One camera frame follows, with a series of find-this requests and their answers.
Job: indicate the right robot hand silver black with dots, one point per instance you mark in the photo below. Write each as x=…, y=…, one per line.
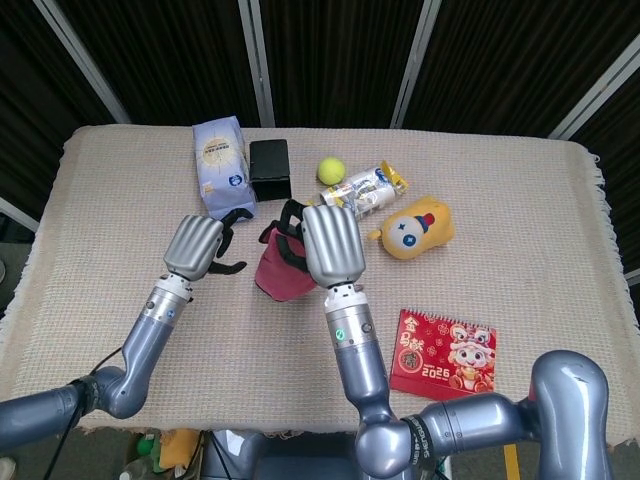
x=332, y=245

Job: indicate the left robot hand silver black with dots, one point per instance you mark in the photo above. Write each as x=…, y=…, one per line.
x=192, y=245

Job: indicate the black and pink cloth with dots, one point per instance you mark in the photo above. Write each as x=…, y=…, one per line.
x=280, y=280

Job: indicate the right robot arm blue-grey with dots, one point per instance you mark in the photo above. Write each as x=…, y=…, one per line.
x=360, y=360

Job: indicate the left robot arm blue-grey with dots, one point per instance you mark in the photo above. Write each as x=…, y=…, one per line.
x=150, y=340

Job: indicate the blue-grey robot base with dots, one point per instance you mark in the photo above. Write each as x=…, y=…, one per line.
x=300, y=460

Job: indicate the pack of trash bag rolls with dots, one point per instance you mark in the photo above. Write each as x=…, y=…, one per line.
x=370, y=187

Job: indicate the yellow tennis ball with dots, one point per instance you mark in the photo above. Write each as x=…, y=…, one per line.
x=331, y=170

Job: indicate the yellow plush toy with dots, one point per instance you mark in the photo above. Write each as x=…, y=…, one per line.
x=415, y=230

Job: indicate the light blue paper bag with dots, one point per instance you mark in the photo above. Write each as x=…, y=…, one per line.
x=222, y=165

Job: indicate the beige woven tablecloth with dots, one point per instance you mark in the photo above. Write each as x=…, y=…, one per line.
x=100, y=225

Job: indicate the black square box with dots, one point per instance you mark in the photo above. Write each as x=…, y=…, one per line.
x=270, y=165

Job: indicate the red desk calendar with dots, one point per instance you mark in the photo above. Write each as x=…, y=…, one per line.
x=425, y=355

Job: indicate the yellow soft item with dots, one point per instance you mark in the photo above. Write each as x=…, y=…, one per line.
x=180, y=447

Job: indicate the green bottle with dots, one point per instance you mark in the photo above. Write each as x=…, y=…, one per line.
x=147, y=445

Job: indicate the white metal partition post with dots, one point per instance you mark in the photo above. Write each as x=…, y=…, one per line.
x=257, y=65
x=595, y=92
x=415, y=65
x=634, y=277
x=15, y=212
x=85, y=55

